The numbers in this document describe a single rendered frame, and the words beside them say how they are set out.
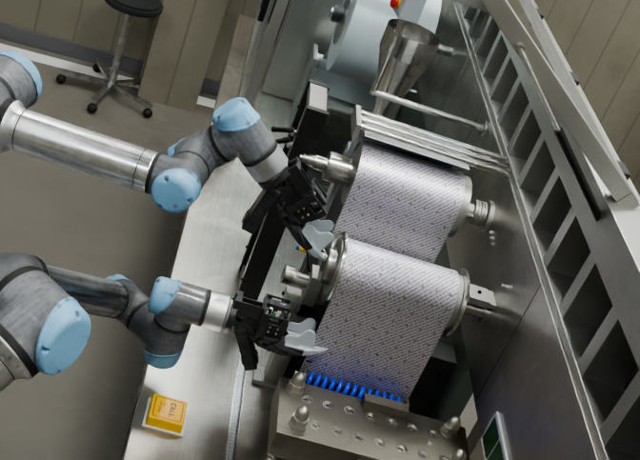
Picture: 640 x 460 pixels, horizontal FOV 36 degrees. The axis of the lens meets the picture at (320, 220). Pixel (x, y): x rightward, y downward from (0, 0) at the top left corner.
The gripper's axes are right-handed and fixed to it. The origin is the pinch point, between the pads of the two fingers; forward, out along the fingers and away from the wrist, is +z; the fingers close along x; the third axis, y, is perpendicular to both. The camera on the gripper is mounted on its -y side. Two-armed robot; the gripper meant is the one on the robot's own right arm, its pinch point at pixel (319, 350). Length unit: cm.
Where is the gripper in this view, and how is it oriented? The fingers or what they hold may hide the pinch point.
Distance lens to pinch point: 199.1
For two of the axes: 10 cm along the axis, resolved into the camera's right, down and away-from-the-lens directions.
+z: 9.4, 2.9, 1.6
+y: 3.3, -8.1, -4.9
